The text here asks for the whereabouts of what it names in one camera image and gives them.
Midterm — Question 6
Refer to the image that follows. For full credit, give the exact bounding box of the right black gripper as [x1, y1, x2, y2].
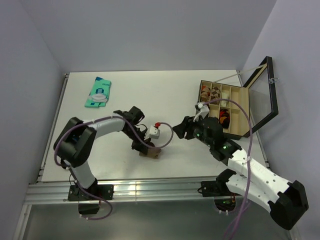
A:
[171, 114, 213, 148]

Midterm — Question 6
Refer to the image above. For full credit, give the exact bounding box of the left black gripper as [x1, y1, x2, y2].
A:
[123, 126, 151, 155]

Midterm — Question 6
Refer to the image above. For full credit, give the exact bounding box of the brown sock with striped cuff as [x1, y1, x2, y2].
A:
[139, 148, 162, 160]

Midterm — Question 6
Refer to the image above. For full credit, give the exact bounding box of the black red yellow argyle sock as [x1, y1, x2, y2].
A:
[219, 108, 231, 129]

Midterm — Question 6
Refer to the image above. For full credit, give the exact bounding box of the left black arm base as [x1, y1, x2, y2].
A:
[67, 184, 114, 216]

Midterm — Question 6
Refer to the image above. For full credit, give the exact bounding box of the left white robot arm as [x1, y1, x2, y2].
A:
[53, 106, 155, 200]

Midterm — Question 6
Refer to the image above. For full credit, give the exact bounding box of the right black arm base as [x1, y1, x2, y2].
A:
[197, 180, 239, 215]

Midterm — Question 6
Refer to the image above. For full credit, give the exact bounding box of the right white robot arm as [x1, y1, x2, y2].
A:
[173, 116, 309, 230]

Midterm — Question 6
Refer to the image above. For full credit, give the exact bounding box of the rolled orange beige argyle sock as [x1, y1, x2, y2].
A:
[200, 85, 211, 102]

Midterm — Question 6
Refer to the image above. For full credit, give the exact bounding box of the rolled brown beige argyle sock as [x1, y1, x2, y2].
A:
[210, 86, 221, 101]

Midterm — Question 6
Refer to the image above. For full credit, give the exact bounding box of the rolled white sock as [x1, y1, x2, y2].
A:
[220, 92, 230, 107]

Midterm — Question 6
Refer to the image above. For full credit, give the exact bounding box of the black compartment box with lid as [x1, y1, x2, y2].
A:
[197, 56, 279, 140]

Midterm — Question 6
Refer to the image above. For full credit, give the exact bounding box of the mint green sock pair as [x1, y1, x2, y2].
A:
[84, 77, 112, 108]

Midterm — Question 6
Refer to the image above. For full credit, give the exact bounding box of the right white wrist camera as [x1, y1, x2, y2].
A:
[193, 102, 210, 122]

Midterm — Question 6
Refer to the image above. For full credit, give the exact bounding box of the aluminium table edge rail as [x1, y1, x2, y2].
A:
[23, 177, 216, 205]

